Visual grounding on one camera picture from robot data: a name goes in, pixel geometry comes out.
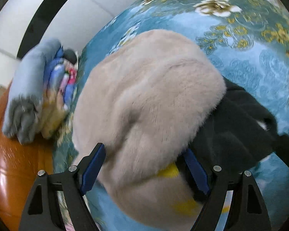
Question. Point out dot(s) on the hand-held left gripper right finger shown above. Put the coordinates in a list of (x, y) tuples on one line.
[(197, 170)]

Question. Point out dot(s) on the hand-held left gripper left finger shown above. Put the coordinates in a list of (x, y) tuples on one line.
[(92, 168)]

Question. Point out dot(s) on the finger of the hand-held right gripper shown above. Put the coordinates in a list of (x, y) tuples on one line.
[(287, 150)]

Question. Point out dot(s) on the black garment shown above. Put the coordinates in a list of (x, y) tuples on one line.
[(233, 130)]

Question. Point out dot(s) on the beige fuzzy sweater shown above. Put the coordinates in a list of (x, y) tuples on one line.
[(147, 96)]

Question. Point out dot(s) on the floral printed folded cloth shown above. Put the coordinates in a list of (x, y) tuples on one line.
[(60, 86)]

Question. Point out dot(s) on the light blue folded cloth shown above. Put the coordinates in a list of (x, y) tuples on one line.
[(29, 84)]

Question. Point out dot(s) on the green floral blanket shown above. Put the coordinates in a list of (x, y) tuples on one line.
[(243, 53)]

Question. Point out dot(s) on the small dark cloth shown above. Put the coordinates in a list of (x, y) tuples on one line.
[(70, 55)]

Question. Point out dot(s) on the white and black wardrobe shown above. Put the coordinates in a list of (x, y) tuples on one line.
[(38, 7)]

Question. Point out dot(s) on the orange wooden bed frame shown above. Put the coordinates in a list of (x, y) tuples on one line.
[(12, 168)]

